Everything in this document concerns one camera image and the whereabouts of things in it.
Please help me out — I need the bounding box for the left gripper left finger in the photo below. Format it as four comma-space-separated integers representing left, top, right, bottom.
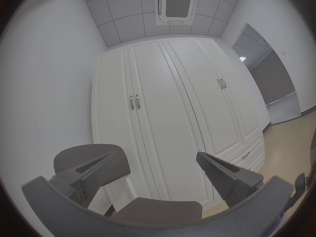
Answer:
49, 151, 122, 209

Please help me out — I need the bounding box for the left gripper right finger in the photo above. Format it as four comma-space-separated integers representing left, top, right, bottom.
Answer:
196, 152, 264, 209

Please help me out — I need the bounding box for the white chair dark grey seat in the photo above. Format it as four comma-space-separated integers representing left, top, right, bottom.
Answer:
53, 144, 203, 227

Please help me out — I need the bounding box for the white wardrobe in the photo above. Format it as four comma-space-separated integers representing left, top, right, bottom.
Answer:
91, 37, 266, 212

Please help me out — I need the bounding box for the ceiling air conditioner vent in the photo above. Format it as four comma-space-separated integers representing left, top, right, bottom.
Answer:
155, 0, 201, 26

